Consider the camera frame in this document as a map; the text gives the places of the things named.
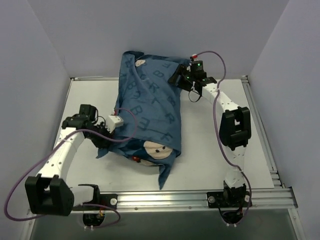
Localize blue cartoon pillowcase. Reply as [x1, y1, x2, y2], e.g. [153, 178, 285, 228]
[97, 51, 190, 189]

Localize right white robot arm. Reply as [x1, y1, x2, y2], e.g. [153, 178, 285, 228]
[168, 60, 252, 207]

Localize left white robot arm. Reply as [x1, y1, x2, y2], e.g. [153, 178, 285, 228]
[24, 104, 123, 216]

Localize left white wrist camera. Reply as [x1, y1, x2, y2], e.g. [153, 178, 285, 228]
[105, 115, 124, 133]

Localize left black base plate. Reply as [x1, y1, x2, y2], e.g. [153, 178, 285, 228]
[72, 193, 118, 211]

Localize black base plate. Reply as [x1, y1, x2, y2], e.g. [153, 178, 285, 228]
[72, 193, 118, 211]
[206, 184, 252, 209]

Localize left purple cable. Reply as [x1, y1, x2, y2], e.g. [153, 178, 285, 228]
[4, 107, 138, 230]

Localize purple cable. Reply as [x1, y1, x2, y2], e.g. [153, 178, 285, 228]
[4, 107, 138, 230]
[191, 50, 252, 225]

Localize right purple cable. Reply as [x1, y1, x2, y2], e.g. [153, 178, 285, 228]
[191, 50, 252, 225]

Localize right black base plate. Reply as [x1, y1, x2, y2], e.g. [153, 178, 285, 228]
[206, 184, 252, 209]

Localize aluminium right side rail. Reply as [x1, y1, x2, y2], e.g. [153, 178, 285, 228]
[241, 75, 284, 188]

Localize aluminium rail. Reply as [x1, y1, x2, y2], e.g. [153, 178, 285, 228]
[27, 187, 298, 215]
[241, 75, 284, 188]

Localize aluminium front rail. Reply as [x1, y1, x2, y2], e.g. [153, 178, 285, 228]
[27, 187, 298, 215]

